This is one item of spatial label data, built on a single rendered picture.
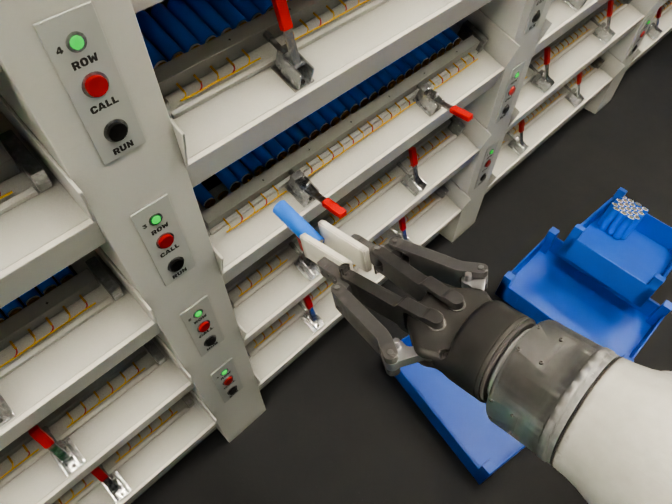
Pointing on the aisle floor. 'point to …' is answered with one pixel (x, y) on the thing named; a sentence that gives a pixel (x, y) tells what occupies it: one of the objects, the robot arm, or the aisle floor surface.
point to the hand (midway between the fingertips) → (336, 252)
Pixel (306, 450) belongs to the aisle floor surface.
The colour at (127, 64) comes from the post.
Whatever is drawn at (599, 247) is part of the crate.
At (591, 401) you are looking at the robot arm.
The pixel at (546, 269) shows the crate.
